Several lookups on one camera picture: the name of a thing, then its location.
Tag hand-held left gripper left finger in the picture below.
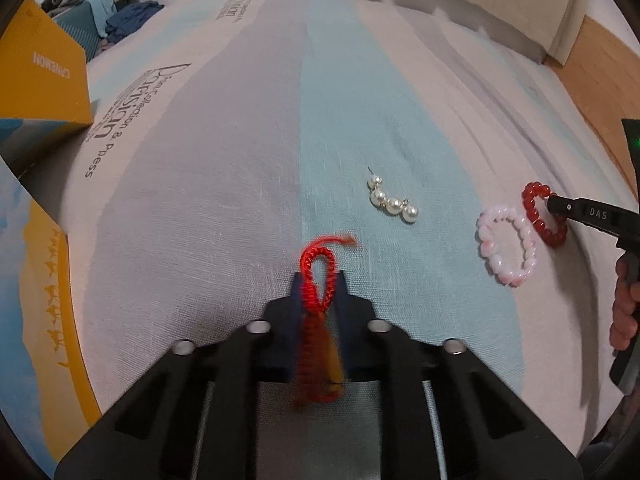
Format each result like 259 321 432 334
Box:
52 271 306 480

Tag blue and yellow printed box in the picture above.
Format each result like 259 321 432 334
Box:
0 119 103 441

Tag wooden headboard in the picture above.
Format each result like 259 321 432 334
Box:
542 15 640 191

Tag dark blue clothes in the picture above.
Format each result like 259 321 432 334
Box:
105 2 166 44

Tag person's right hand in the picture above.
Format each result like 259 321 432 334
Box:
610 255 640 352

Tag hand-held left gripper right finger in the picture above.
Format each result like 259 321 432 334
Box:
327 270 583 480

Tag red bead bracelet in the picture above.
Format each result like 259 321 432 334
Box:
521 182 569 250

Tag red cord bracelet gold bar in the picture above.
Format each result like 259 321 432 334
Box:
292 232 361 408

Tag pink bead bracelet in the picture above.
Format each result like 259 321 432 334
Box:
476 204 540 288

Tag yellow cardboard box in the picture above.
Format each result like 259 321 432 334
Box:
0 0 96 128

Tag striped bed blanket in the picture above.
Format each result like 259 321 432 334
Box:
0 0 640 461

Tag white pearl earring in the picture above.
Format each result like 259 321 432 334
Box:
367 167 420 228

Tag teal suitcase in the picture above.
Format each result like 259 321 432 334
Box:
52 0 118 57

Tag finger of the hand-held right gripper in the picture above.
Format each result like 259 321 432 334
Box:
546 192 640 241

